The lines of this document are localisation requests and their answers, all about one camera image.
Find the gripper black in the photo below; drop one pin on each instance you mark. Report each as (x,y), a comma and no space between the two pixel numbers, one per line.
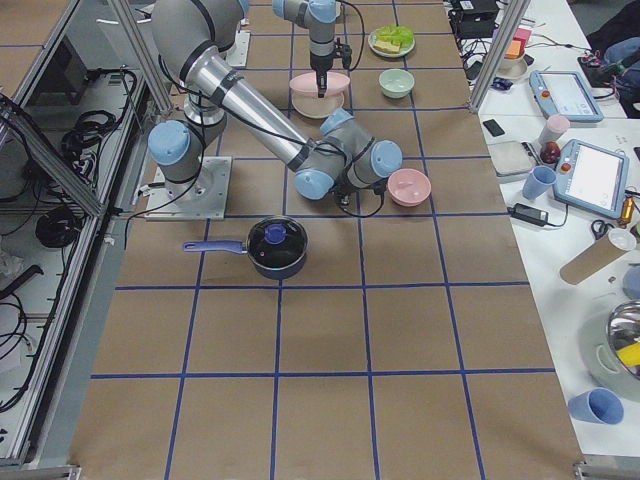
(347,191)
(318,64)

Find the pink plate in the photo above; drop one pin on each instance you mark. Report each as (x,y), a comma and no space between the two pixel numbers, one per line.
(306,84)

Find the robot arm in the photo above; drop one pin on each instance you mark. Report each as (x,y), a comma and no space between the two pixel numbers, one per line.
(193,38)
(318,17)

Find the cream white plate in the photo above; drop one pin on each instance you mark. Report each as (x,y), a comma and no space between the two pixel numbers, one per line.
(317,108)

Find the pink bowl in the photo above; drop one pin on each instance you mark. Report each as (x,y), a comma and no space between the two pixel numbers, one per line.
(409,187)

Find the bread slice on plate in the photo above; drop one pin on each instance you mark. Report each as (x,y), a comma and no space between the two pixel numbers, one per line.
(386,47)

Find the green bowl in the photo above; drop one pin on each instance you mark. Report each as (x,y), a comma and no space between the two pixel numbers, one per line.
(396,83)

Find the green plate with food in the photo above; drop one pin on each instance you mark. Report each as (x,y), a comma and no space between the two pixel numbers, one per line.
(403,51)

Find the blue saucepan with lid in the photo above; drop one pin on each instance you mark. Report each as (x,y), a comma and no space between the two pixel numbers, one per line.
(277,247)

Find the lettuce leaf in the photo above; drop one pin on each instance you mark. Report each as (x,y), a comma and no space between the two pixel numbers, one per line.
(395,34)

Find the black phone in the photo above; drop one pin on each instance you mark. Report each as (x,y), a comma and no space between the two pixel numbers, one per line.
(493,127)

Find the kitchen scale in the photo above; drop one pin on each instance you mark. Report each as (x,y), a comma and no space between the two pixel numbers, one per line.
(512,158)

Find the black power adapter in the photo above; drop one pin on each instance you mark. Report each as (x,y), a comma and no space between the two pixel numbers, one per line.
(528,214)

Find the bowl of foam cubes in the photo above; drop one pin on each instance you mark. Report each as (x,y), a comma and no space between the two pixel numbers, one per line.
(513,64)

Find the blue cup far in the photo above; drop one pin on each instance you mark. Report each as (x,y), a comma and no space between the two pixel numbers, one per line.
(540,179)

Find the blue cup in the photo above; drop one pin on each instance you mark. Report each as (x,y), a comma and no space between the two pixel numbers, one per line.
(599,405)
(540,179)

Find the brown bottle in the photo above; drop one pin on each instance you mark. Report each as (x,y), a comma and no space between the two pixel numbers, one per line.
(550,153)

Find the pink cup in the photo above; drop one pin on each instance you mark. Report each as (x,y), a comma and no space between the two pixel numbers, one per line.
(555,126)

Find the far teach pendant tablet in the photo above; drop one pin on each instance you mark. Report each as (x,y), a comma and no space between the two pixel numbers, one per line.
(564,93)

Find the teach pendant tablet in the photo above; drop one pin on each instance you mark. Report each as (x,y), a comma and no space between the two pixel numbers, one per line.
(591,178)
(564,93)

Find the near teach pendant tablet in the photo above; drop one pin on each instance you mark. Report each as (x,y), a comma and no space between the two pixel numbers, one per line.
(591,178)

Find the cardboard tube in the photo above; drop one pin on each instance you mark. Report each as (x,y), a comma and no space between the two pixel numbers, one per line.
(616,243)

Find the steel mixing bowl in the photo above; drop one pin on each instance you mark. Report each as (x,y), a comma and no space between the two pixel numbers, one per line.
(602,341)

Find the blue cup near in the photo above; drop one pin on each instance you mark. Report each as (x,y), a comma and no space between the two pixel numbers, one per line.
(599,405)

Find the aluminium frame post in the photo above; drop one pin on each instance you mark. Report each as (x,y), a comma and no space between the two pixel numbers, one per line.
(510,22)

